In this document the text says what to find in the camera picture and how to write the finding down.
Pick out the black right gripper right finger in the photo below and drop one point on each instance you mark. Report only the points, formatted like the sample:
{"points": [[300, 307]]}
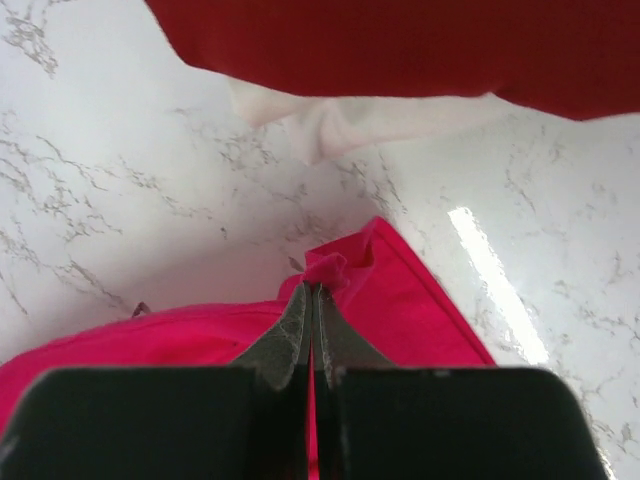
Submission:
{"points": [[376, 420]]}

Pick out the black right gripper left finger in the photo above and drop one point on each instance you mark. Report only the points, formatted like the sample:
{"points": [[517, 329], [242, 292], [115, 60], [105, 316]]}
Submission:
{"points": [[245, 420]]}

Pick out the bright red t shirt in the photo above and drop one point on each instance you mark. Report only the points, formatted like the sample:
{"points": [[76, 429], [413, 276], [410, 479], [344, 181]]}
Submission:
{"points": [[379, 286]]}

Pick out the cream folded t shirt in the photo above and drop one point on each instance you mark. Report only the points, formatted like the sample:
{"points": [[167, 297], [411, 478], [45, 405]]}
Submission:
{"points": [[320, 128]]}

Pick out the dark red folded t shirt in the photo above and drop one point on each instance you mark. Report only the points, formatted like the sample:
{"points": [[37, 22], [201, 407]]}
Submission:
{"points": [[575, 59]]}

